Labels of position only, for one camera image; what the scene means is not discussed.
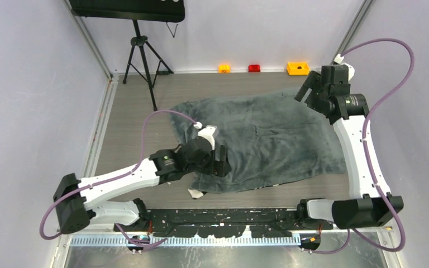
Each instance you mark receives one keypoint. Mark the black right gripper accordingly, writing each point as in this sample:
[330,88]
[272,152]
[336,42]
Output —
[311,82]

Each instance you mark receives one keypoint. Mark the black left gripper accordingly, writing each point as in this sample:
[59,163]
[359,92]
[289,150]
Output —
[218,167]

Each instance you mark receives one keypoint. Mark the grey plush pillowcase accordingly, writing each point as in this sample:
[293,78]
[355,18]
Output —
[271,139]

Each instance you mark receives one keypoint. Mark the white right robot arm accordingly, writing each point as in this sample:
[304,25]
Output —
[368,190]

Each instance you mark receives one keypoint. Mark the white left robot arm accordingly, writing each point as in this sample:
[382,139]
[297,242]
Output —
[86,201]

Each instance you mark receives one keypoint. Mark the yellow small bin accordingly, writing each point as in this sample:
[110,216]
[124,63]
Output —
[298,68]

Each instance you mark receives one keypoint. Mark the red small block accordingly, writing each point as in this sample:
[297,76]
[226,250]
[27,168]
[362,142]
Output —
[254,68]

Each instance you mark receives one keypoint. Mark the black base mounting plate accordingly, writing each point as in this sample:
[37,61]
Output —
[225,223]

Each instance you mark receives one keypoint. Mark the orange small block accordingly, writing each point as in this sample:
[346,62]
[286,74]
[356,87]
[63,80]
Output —
[224,68]

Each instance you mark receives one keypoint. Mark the black tripod stand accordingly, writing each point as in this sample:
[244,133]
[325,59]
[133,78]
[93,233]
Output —
[140,42]

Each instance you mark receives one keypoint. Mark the black panel on tripod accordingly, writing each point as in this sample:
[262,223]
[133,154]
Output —
[150,10]

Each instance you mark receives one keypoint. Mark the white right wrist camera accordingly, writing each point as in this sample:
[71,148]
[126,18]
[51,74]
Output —
[339,59]

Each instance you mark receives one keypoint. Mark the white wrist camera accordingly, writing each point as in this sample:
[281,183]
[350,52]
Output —
[339,59]
[208,132]

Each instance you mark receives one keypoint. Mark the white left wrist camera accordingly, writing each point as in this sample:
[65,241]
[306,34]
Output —
[208,132]

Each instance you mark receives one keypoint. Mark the aluminium left side rail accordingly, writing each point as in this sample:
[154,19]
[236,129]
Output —
[97,137]

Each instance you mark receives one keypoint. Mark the aluminium rail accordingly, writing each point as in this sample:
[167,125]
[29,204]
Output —
[245,239]
[97,137]

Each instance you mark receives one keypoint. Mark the aluminium front rail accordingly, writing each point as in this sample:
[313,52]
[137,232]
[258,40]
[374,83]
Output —
[245,239]

